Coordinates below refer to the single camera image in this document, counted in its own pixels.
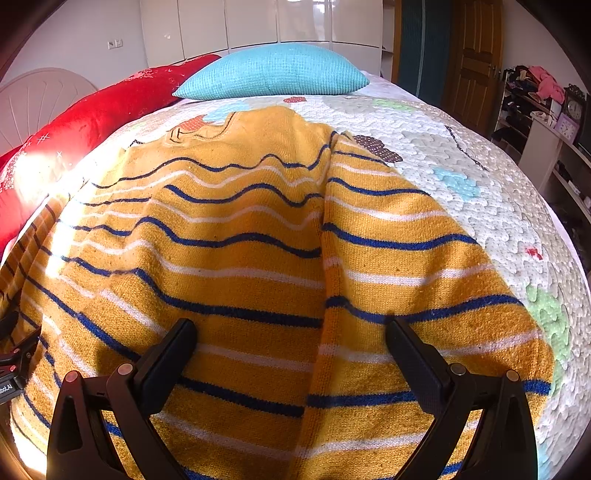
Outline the pink clothing pile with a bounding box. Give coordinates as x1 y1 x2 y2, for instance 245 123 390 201
529 66 565 104

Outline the white round headboard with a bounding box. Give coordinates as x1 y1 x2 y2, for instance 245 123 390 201
0 68 98 155

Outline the red floral duvet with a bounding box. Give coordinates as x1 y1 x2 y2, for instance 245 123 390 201
1 54 221 247

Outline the turquoise knit pillow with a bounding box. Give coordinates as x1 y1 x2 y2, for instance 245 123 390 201
173 43 370 101

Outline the white shelf unit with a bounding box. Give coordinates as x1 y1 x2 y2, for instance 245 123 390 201
491 65 590 225

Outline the brown wooden door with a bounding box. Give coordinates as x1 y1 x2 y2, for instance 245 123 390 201
442 0 504 137

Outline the dark teal curtain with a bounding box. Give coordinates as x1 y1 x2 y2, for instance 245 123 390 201
398 0 452 107

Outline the yellow striped knit sweater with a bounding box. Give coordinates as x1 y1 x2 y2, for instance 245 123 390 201
1 106 553 479

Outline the white wall socket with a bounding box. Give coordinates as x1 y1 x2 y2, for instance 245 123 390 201
107 39 123 50

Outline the purple alarm clock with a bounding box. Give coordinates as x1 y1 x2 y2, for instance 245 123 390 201
555 113 579 143

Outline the patchwork heart quilt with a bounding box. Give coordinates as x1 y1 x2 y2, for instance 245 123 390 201
85 86 590 479

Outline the white glossy wardrobe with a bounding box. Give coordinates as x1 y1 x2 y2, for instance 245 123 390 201
139 0 383 75

